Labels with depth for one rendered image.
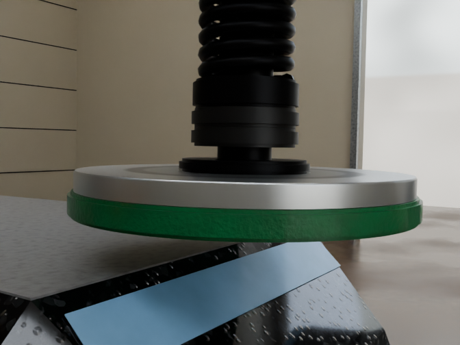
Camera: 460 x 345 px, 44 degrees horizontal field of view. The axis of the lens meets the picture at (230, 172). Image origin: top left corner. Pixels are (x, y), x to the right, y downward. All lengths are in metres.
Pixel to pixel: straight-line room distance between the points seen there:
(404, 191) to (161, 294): 0.15
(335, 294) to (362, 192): 0.22
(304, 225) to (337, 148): 5.22
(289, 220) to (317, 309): 0.20
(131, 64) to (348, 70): 2.68
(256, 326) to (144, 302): 0.09
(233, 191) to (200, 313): 0.11
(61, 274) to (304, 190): 0.15
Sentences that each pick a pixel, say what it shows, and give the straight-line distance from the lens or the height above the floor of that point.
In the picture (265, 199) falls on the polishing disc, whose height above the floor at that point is 0.85.
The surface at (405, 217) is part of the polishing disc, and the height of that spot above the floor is 0.84.
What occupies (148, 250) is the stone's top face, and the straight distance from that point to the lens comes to 0.40.
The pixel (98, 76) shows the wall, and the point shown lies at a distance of 7.28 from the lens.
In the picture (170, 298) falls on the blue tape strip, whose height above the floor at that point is 0.79.
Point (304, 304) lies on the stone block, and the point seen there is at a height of 0.76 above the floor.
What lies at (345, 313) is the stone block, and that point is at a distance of 0.49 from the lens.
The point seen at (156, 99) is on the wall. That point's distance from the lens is 6.64.
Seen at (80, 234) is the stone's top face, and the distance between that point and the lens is 0.48.
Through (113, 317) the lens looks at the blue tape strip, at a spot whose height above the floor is 0.79.
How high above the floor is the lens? 0.88
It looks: 3 degrees down
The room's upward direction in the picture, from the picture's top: 1 degrees clockwise
